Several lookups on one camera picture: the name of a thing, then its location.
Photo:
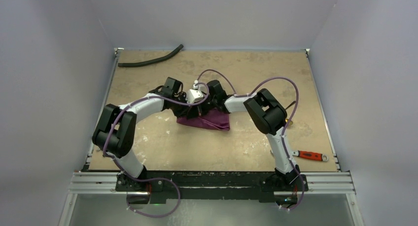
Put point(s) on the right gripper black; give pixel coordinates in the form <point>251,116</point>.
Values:
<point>212,107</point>

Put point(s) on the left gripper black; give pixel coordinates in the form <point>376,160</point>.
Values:
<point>184,112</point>

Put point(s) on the purple cloth napkin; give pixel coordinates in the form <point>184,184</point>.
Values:
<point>213,120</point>

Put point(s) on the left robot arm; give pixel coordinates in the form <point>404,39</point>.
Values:
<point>115,131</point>

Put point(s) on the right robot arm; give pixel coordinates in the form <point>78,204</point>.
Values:
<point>269,117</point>

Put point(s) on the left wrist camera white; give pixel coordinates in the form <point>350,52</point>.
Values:
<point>195,94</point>

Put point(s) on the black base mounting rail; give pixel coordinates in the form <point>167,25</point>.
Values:
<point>217,185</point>

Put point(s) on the adjustable wrench red handle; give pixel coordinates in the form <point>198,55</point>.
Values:
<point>314,156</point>

